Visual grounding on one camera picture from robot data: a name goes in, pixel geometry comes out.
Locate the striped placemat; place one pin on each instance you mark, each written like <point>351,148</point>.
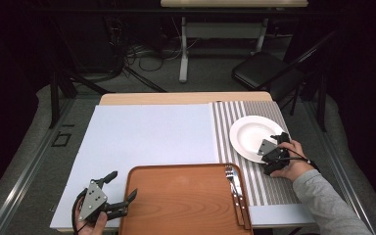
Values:
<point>231,111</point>

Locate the person's right hand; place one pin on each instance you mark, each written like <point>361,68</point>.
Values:
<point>297,164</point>

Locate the black folding chair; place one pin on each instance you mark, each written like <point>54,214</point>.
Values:
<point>261,71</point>

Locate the white table sheet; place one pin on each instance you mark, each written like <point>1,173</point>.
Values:
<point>143,137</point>

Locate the black metal stand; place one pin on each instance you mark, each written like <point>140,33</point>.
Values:
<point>55,98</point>

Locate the white plate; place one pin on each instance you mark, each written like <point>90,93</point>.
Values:
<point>246,135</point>

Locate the white-legged desk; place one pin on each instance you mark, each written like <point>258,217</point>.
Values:
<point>184,58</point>

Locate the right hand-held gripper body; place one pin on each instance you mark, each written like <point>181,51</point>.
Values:
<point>267,147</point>

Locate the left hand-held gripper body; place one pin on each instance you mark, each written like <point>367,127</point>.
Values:
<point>93,199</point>

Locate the aluminium floor rail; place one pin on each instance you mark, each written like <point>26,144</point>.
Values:
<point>23,179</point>
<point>336,156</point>

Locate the person's left hand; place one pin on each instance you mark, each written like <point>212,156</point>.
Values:
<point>96,228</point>

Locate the wooden tray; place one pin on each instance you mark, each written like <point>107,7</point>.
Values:
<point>182,202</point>

